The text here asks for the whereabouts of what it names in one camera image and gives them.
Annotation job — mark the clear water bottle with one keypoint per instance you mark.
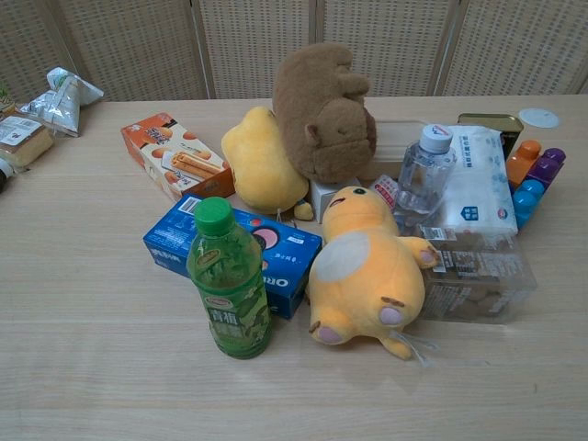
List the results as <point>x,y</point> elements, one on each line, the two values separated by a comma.
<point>422,179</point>

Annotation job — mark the blue Oreo cookie box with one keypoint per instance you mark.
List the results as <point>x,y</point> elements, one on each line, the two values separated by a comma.
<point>294,257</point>

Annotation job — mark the small white box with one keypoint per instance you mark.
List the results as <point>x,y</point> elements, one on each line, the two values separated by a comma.
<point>324,195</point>

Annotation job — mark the yellow mango plush toy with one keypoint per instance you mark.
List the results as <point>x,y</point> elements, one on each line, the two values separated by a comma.
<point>262,161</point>

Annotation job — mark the yellow dragon plush toy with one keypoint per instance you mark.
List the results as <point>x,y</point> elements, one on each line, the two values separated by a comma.
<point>363,271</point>

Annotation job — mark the green tea bottle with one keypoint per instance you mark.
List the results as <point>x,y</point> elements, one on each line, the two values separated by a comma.
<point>229,285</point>

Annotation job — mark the red white snack packet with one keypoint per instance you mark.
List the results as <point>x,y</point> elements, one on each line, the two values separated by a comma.
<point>385,189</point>

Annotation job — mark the brown capybara plush toy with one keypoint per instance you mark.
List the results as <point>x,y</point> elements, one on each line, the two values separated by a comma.
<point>321,119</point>

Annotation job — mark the orange egg roll box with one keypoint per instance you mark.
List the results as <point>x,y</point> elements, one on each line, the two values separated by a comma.
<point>179,156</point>

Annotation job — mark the beige folding screen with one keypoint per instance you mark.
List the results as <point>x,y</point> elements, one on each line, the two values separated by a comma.
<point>294,46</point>

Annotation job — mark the white tissue pack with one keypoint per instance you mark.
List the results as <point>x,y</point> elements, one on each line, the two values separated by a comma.
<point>482,184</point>

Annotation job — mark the clear plastic cookie box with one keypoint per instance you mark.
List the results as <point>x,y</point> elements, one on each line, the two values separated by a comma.
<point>478,280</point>

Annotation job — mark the gold metal tin can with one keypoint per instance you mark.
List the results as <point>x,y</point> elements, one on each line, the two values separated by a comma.
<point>498,125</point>

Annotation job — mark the colourful toy building blocks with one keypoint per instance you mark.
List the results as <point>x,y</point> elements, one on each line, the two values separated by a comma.
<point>535,174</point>

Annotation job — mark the silver white snack bag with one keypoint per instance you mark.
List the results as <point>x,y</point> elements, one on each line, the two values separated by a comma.
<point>62,101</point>

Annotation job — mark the white round lid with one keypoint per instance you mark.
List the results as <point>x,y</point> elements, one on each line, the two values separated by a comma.
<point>539,117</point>

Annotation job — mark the packaged sponge cake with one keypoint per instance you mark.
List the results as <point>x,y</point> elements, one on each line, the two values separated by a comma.
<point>23,142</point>

